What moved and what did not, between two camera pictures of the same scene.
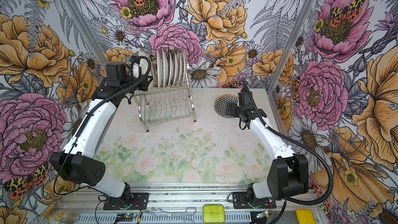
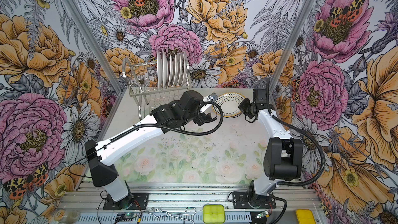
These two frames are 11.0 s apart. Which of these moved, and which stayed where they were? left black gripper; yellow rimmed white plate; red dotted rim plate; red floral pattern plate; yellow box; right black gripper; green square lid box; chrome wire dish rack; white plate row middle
Moved: left black gripper; right black gripper; yellow rimmed white plate
Stayed: red dotted rim plate; green square lid box; chrome wire dish rack; yellow box; red floral pattern plate; white plate row middle
